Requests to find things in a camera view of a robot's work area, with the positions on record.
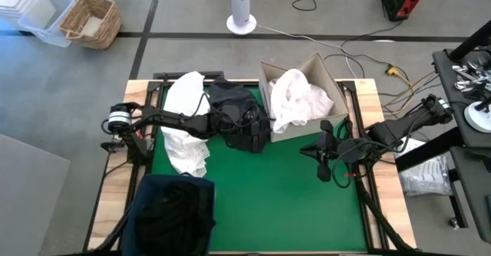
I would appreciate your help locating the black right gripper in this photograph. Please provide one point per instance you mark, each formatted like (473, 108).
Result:
(341, 150)

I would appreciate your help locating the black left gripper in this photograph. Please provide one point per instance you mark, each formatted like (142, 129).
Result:
(236, 120)

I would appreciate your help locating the dark grey logo shirt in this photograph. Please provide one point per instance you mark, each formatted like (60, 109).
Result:
(226, 93)

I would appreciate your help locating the large white shirt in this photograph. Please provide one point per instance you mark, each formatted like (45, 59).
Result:
(299, 99)

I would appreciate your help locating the white textured lace garment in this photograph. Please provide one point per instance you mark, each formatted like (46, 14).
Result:
(186, 152)

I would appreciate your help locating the black garment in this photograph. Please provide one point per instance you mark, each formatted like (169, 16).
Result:
(176, 217)

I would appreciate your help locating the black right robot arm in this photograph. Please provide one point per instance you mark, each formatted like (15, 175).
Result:
(403, 127)

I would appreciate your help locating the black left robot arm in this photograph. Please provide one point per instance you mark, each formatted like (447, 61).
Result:
(176, 121)

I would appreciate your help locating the beige fabric storage bin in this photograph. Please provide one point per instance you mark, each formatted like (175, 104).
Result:
(337, 102)

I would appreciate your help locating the green table mat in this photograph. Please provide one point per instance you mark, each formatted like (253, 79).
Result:
(276, 202)

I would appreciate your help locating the yellow power plug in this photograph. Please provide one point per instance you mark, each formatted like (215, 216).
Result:
(393, 71)

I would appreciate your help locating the clear plastic bag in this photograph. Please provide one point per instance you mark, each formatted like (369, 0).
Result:
(426, 179)

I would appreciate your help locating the white tower fan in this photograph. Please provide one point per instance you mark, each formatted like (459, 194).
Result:
(241, 3)

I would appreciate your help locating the navy white striped fabric bin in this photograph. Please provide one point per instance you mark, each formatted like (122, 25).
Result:
(132, 217)

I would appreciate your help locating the wicker basket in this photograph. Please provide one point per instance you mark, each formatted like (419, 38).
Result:
(103, 33)

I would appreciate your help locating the black side table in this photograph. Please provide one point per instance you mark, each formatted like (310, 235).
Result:
(475, 171)

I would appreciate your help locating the shiny metal utensil heap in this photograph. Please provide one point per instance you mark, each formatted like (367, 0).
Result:
(466, 83)

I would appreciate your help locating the white round lamp base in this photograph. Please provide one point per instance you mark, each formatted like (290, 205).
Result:
(477, 118)

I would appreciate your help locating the black diagonal stand pole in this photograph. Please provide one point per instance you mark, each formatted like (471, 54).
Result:
(472, 43)

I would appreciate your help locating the clear plastic tub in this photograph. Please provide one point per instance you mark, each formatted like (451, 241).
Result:
(50, 33)

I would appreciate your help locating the black aluminium table frame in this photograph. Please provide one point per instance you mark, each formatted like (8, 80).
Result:
(188, 74)

